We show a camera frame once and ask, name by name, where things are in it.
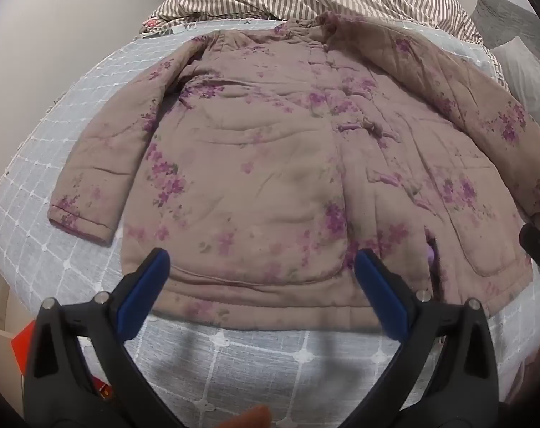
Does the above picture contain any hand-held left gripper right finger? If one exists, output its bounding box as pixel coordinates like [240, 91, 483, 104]
[339, 249, 501, 428]

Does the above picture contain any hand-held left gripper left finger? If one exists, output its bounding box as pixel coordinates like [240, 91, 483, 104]
[22, 247, 186, 428]

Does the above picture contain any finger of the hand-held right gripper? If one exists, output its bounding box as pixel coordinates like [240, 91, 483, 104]
[520, 224, 540, 299]

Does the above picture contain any floral padded jacket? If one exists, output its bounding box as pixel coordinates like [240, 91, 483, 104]
[47, 12, 540, 328]

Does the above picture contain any person's left hand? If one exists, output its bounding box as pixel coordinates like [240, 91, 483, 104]
[216, 405, 273, 428]

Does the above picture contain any light blue quilted bedspread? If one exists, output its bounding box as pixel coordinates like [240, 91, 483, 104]
[0, 20, 540, 428]

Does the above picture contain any red box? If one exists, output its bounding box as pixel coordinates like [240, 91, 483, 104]
[10, 321, 116, 404]

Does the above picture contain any light grey pillow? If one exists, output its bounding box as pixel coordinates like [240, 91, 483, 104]
[490, 36, 540, 131]

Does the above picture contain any dark grey pillow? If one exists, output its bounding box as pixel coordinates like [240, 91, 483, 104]
[470, 0, 540, 50]

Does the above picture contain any floral cloth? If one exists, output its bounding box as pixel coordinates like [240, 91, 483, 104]
[140, 17, 184, 36]

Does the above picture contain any striped duvet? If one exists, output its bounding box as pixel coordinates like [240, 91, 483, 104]
[138, 0, 511, 92]

